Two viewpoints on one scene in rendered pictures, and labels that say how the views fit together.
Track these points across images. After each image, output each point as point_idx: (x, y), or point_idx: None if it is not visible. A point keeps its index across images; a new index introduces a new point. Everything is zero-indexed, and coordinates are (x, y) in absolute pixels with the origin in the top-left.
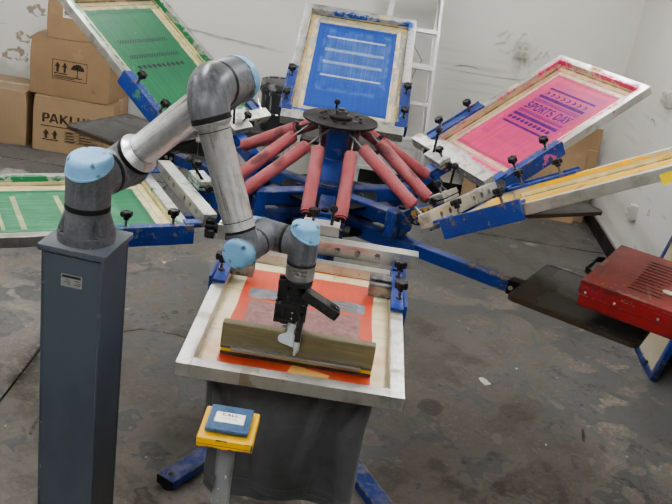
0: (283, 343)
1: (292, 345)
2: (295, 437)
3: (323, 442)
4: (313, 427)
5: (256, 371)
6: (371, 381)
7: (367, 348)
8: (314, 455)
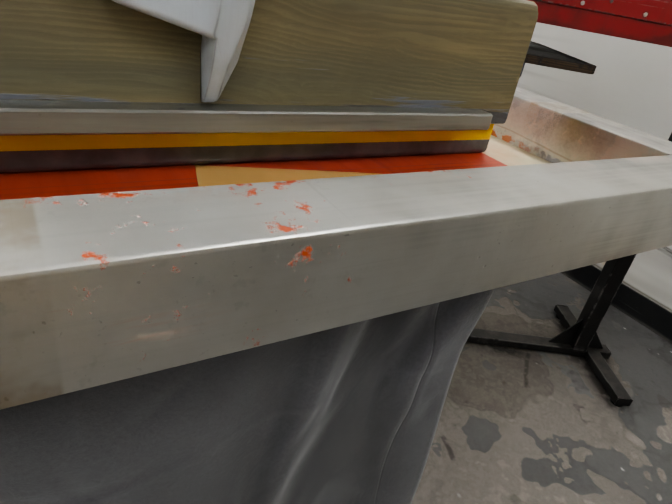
0: (143, 7)
1: (207, 17)
2: (255, 456)
3: (344, 422)
4: (323, 397)
5: (3, 234)
6: (506, 162)
7: (515, 15)
8: (314, 469)
